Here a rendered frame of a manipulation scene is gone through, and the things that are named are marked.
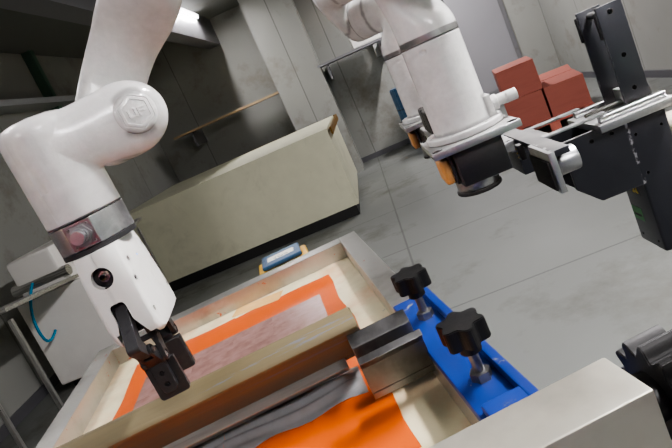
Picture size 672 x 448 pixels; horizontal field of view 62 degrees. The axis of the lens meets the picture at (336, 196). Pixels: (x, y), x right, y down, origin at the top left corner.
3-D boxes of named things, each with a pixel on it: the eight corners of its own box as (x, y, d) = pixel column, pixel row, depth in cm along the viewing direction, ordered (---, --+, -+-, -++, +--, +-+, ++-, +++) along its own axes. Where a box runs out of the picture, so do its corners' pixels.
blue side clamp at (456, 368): (410, 346, 73) (389, 300, 72) (443, 329, 74) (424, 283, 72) (518, 497, 44) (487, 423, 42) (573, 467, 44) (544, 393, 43)
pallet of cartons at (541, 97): (495, 133, 669) (472, 73, 656) (575, 100, 654) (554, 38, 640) (522, 148, 543) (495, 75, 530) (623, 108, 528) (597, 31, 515)
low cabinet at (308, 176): (202, 244, 793) (172, 185, 776) (363, 176, 766) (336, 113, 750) (152, 300, 594) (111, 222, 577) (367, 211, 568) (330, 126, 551)
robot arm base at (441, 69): (508, 106, 95) (476, 19, 92) (532, 110, 83) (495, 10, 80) (423, 142, 97) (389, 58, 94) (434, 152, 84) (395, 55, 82)
